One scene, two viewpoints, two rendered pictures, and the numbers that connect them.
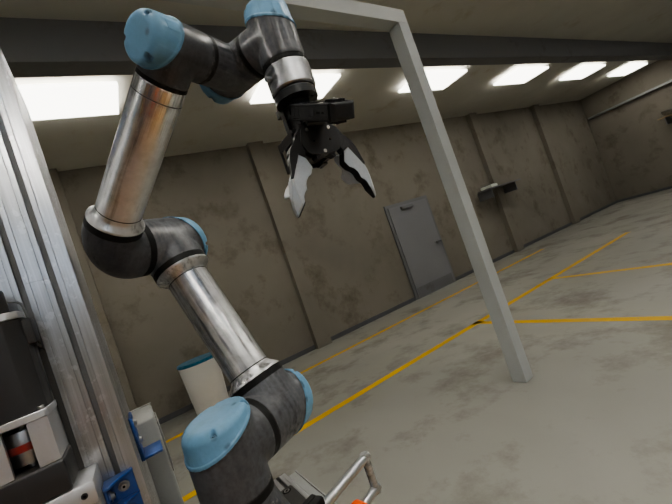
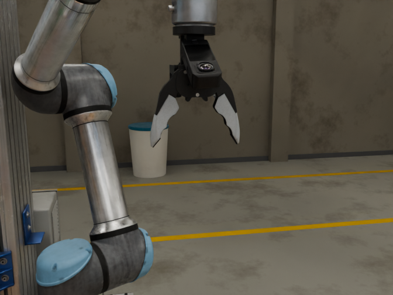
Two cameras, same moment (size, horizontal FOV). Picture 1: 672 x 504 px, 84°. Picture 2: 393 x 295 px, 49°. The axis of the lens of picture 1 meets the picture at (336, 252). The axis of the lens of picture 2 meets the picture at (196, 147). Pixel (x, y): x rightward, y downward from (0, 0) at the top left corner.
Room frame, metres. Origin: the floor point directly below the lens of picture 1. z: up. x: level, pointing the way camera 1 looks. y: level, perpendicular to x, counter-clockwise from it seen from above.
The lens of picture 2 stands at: (-0.09, -0.27, 1.67)
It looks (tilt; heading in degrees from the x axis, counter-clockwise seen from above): 12 degrees down; 20
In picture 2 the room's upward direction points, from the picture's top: straight up
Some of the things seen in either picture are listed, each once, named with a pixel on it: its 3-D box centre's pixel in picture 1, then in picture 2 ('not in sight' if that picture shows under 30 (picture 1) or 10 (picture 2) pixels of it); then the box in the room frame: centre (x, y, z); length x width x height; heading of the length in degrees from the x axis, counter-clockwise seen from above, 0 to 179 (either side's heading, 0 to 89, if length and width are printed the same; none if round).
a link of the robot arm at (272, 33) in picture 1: (273, 39); not in sight; (0.61, -0.02, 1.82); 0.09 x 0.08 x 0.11; 61
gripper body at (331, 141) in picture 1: (305, 131); (193, 64); (0.61, -0.02, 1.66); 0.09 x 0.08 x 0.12; 31
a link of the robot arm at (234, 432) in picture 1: (227, 448); (68, 275); (0.63, 0.28, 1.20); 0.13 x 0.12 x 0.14; 151
